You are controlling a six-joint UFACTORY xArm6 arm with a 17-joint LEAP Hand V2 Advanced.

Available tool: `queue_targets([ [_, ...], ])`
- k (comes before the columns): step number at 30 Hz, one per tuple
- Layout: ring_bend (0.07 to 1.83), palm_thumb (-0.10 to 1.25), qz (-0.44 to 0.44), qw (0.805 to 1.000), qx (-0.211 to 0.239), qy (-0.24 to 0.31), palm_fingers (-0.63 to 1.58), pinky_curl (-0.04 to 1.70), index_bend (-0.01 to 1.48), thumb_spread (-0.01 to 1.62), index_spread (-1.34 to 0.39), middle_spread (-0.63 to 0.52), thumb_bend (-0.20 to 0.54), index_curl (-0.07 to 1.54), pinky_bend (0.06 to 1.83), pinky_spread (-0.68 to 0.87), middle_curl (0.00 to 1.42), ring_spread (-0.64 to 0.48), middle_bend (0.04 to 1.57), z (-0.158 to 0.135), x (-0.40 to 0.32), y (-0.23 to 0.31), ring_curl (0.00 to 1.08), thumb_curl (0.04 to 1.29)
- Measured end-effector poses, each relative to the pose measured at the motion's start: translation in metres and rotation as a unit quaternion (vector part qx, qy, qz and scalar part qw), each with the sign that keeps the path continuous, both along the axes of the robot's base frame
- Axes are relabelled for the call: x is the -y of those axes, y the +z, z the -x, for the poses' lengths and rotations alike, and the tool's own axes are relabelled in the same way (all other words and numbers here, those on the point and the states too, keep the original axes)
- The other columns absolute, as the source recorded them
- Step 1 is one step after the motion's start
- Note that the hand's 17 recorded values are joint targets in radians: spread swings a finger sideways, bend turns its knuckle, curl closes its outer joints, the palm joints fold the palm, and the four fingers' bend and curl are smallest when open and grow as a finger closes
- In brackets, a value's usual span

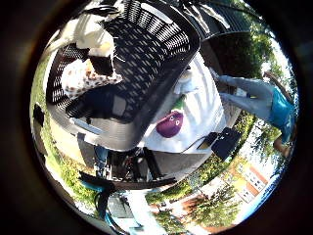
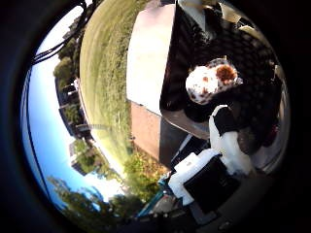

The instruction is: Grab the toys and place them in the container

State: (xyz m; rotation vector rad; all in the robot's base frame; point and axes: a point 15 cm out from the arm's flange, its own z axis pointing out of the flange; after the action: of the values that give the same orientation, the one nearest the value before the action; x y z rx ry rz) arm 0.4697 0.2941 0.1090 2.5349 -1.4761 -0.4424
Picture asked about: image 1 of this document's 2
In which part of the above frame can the spotted white cloth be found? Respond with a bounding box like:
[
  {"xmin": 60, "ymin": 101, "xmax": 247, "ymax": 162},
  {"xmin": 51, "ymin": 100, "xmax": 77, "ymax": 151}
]
[{"xmin": 60, "ymin": 58, "xmax": 124, "ymax": 100}]

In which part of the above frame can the grey and white plush toy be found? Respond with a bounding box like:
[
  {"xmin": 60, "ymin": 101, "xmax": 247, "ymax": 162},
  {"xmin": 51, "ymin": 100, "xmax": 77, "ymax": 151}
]
[{"xmin": 173, "ymin": 69, "xmax": 201, "ymax": 96}]

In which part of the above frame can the purple eggplant plush toy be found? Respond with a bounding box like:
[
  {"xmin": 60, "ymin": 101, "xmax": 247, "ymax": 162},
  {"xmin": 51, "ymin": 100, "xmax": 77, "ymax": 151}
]
[{"xmin": 155, "ymin": 94, "xmax": 188, "ymax": 139}]

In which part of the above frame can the black slatted plastic basket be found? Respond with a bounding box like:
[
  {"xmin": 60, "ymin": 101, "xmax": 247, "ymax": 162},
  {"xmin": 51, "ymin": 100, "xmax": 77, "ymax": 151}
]
[{"xmin": 45, "ymin": 0, "xmax": 201, "ymax": 153}]

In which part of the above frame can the person in blue shirt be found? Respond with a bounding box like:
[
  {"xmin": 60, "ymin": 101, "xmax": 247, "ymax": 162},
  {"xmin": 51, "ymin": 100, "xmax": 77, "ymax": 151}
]
[{"xmin": 208, "ymin": 68, "xmax": 297, "ymax": 159}]

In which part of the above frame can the orange and white building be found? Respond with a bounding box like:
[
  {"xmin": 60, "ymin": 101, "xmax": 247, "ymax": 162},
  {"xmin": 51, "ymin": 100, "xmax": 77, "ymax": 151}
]
[{"xmin": 233, "ymin": 164, "xmax": 272, "ymax": 204}]

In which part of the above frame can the black laptop cable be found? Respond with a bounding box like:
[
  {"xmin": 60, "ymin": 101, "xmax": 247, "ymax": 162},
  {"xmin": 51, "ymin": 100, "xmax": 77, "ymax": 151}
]
[{"xmin": 180, "ymin": 136, "xmax": 208, "ymax": 155}]

